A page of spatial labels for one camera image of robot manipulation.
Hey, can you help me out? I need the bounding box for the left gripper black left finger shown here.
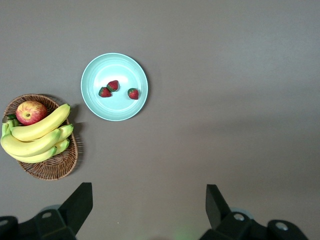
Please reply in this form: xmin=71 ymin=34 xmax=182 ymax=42
xmin=0 ymin=182 xmax=94 ymax=240

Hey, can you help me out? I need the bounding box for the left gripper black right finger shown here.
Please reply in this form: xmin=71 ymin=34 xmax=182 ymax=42
xmin=199 ymin=184 xmax=310 ymax=240

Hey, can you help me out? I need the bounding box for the red strawberry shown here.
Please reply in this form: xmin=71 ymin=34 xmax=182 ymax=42
xmin=127 ymin=87 xmax=140 ymax=101
xmin=106 ymin=79 xmax=120 ymax=93
xmin=98 ymin=86 xmax=112 ymax=99

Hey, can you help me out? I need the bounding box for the pale green round plate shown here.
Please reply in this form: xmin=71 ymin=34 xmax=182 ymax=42
xmin=80 ymin=52 xmax=149 ymax=122

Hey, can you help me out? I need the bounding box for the brown wicker basket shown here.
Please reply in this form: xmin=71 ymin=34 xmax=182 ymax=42
xmin=2 ymin=93 xmax=79 ymax=181

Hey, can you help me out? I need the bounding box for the yellow banana bunch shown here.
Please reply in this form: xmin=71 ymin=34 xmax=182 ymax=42
xmin=0 ymin=103 xmax=75 ymax=164

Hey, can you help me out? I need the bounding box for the red yellow apple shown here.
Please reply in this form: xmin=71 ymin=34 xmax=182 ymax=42
xmin=15 ymin=100 xmax=48 ymax=126

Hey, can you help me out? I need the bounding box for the brown table cover mat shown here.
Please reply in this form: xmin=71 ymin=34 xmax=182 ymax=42
xmin=0 ymin=0 xmax=320 ymax=240

